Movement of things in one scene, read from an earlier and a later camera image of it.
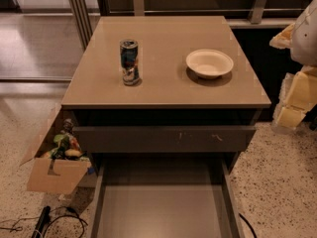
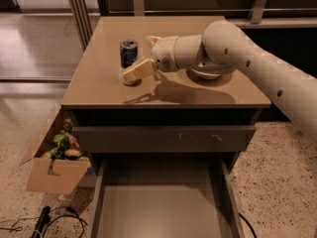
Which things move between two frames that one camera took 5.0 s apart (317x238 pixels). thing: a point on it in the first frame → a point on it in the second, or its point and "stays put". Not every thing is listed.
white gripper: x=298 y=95 → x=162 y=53
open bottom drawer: x=164 y=195 stays put
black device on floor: x=44 y=219 stays put
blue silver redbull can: x=129 y=50 stays put
